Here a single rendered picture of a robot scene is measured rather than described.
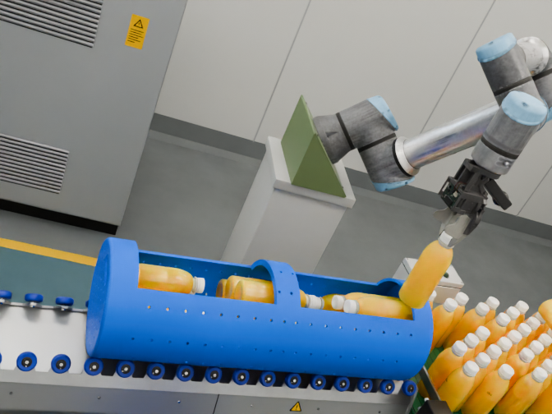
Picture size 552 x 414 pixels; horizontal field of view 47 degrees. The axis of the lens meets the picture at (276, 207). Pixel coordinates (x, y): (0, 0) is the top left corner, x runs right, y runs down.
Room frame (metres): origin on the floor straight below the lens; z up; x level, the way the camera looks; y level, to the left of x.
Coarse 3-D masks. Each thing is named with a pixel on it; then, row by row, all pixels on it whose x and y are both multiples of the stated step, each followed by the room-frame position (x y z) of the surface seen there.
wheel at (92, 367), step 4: (88, 360) 1.02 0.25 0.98; (92, 360) 1.03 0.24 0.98; (96, 360) 1.03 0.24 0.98; (100, 360) 1.04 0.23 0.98; (84, 364) 1.02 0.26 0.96; (88, 364) 1.02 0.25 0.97; (92, 364) 1.02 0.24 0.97; (96, 364) 1.03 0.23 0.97; (100, 364) 1.03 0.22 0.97; (84, 368) 1.01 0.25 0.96; (88, 368) 1.01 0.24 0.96; (92, 368) 1.02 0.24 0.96; (96, 368) 1.02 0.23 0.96; (100, 368) 1.03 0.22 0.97; (88, 372) 1.01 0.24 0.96; (92, 372) 1.01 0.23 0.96; (96, 372) 1.02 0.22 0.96; (100, 372) 1.03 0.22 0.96
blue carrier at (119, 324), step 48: (96, 288) 1.14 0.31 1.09; (288, 288) 1.27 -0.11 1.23; (336, 288) 1.54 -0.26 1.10; (384, 288) 1.60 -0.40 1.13; (96, 336) 1.00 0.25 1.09; (144, 336) 1.03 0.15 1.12; (192, 336) 1.08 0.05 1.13; (240, 336) 1.13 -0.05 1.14; (288, 336) 1.19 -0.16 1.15; (336, 336) 1.26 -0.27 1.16; (384, 336) 1.32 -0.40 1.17; (432, 336) 1.40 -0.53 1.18
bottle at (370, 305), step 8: (360, 304) 1.40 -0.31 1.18; (368, 304) 1.40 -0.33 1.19; (376, 304) 1.41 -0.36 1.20; (384, 304) 1.42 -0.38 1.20; (392, 304) 1.44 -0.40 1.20; (400, 304) 1.45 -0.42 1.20; (360, 312) 1.38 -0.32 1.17; (368, 312) 1.38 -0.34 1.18; (376, 312) 1.39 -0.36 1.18; (384, 312) 1.41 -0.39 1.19; (392, 312) 1.42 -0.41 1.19; (400, 312) 1.43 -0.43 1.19; (408, 312) 1.44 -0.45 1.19
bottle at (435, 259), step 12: (432, 252) 1.34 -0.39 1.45; (444, 252) 1.34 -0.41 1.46; (420, 264) 1.34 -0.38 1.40; (432, 264) 1.33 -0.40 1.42; (444, 264) 1.33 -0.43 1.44; (408, 276) 1.36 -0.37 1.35; (420, 276) 1.33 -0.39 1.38; (432, 276) 1.33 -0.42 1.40; (408, 288) 1.34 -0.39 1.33; (420, 288) 1.33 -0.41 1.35; (432, 288) 1.33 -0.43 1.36; (408, 300) 1.33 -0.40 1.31; (420, 300) 1.33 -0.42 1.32
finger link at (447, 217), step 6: (438, 210) 1.37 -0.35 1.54; (444, 210) 1.38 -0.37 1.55; (450, 210) 1.38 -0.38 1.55; (438, 216) 1.38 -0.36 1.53; (444, 216) 1.38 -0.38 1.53; (450, 216) 1.39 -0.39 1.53; (456, 216) 1.38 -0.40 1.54; (444, 222) 1.39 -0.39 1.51; (450, 222) 1.38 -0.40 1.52; (444, 228) 1.38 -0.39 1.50
